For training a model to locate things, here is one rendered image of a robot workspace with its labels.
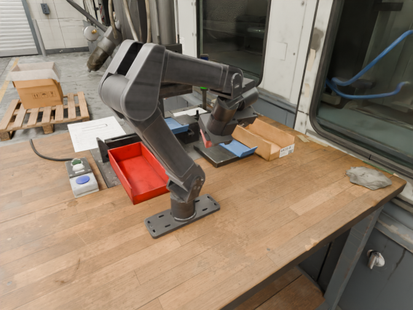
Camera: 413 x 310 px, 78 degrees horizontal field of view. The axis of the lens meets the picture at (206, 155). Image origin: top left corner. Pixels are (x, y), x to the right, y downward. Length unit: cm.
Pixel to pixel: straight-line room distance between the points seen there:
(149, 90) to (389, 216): 99
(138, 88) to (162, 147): 14
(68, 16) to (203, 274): 978
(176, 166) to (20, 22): 961
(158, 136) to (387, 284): 111
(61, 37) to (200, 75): 964
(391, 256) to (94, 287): 104
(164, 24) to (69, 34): 926
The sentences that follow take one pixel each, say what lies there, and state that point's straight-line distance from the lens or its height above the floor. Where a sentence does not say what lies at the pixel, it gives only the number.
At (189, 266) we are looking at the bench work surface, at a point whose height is 90.
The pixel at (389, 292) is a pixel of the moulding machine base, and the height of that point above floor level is 41.
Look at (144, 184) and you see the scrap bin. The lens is 82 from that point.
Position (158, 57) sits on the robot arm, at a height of 131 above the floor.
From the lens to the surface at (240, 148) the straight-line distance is 96.
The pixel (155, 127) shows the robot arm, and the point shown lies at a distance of 48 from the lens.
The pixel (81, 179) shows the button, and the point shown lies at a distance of 85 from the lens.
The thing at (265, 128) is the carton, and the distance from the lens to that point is 108.
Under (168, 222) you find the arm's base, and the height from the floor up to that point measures 91.
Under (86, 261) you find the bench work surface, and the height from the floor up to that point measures 90.
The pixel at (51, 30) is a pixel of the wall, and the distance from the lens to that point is 1009.
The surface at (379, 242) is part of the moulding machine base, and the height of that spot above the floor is 59.
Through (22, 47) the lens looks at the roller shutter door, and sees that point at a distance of 1012.
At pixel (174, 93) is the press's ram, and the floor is 112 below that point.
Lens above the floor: 139
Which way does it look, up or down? 31 degrees down
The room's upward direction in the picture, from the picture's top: straight up
